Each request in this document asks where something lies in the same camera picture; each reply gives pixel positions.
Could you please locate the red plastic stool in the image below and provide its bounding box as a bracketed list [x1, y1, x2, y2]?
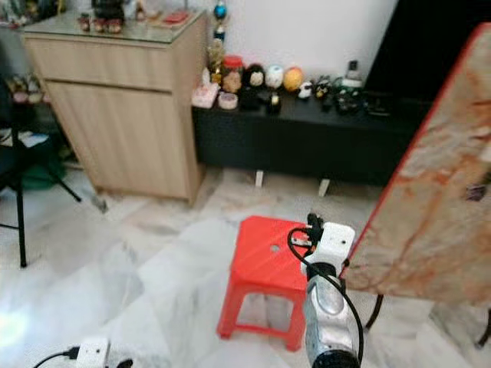
[216, 215, 317, 352]

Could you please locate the black low sideboard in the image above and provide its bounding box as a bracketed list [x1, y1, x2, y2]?
[192, 94, 432, 187]

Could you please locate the black metal table leg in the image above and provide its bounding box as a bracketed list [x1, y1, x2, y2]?
[364, 294, 385, 331]
[476, 307, 491, 348]

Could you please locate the marble pattern upright table board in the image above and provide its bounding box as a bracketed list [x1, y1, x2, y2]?
[341, 23, 491, 304]

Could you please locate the yellow egg figure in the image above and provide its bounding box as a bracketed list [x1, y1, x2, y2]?
[283, 66, 305, 92]

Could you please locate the small white round bowl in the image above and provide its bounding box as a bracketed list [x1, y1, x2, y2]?
[218, 91, 239, 110]

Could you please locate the white egg figure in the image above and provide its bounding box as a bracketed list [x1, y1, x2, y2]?
[265, 65, 285, 89]

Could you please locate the black plush figure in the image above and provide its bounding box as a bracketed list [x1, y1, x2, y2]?
[240, 64, 267, 110]

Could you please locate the key bunch with purple tag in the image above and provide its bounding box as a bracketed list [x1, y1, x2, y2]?
[466, 182, 489, 205]

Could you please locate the brown round figure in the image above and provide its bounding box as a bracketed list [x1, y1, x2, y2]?
[222, 71, 244, 94]

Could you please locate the pink tissue box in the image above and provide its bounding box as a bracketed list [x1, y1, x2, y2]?
[192, 81, 220, 108]

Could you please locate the black metal chair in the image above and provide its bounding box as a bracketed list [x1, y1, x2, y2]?
[0, 75, 82, 268]

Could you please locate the red lid jar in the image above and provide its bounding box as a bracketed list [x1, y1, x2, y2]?
[222, 55, 245, 72]

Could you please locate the black television screen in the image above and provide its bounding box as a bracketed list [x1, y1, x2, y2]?
[364, 0, 491, 101]

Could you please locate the light wooden cabinet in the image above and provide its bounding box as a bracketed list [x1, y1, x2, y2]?
[21, 13, 210, 204]

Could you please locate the blue ball trophy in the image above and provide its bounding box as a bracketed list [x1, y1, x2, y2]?
[212, 2, 230, 42]

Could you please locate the flat red case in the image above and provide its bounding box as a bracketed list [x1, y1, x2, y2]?
[163, 10, 192, 26]

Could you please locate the dark figurine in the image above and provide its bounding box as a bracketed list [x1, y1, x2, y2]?
[91, 0, 127, 34]

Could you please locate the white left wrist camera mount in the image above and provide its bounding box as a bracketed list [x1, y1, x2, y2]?
[77, 337, 111, 368]

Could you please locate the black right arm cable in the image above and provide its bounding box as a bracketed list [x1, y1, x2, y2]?
[286, 225, 366, 363]

